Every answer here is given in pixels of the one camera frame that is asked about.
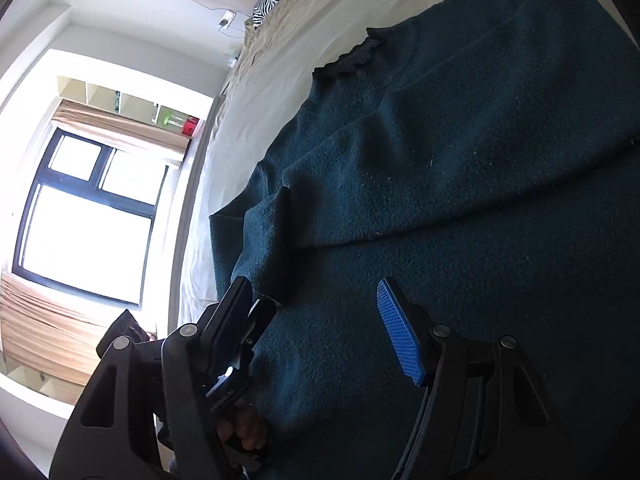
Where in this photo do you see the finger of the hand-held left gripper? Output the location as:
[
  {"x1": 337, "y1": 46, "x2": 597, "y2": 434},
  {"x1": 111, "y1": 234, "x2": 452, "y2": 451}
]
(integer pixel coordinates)
[{"x1": 240, "y1": 299, "x2": 277, "y2": 361}]

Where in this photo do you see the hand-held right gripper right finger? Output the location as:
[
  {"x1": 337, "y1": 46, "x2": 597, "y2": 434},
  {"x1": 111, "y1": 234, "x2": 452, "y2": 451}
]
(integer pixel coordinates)
[{"x1": 377, "y1": 277, "x2": 571, "y2": 480}]

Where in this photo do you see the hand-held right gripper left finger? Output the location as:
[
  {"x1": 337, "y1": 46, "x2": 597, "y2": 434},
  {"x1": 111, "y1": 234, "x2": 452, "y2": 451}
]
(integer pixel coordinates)
[{"x1": 50, "y1": 277, "x2": 253, "y2": 480}]

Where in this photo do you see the dark teal knit sweater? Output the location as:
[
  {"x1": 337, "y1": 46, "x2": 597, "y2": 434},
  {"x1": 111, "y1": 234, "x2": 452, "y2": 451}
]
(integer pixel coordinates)
[{"x1": 209, "y1": 0, "x2": 640, "y2": 480}]

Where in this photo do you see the person's left hand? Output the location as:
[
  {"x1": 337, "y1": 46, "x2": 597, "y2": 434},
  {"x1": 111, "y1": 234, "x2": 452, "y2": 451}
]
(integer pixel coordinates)
[{"x1": 217, "y1": 404, "x2": 269, "y2": 453}]

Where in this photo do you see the beige curtain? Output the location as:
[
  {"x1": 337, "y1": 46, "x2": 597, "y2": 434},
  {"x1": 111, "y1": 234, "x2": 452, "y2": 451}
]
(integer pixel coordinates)
[
  {"x1": 0, "y1": 271, "x2": 147, "y2": 387},
  {"x1": 51, "y1": 99, "x2": 190, "y2": 165}
]

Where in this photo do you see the grey window sill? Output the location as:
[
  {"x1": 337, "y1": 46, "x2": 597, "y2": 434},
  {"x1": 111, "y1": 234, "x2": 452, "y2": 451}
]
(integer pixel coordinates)
[{"x1": 142, "y1": 91, "x2": 226, "y2": 341}]

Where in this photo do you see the black framed window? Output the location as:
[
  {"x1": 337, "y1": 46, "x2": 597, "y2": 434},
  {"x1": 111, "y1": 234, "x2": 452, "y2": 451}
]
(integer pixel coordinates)
[{"x1": 12, "y1": 129, "x2": 169, "y2": 307}]

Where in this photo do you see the bed with beige sheet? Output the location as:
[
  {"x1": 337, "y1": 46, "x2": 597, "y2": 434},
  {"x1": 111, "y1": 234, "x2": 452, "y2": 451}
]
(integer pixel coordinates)
[{"x1": 170, "y1": 0, "x2": 626, "y2": 333}]

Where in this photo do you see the white wall shelf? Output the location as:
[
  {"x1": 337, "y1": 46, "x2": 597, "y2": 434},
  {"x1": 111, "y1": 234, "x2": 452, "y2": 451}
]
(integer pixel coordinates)
[
  {"x1": 0, "y1": 355, "x2": 71, "y2": 403},
  {"x1": 56, "y1": 75, "x2": 202, "y2": 137}
]

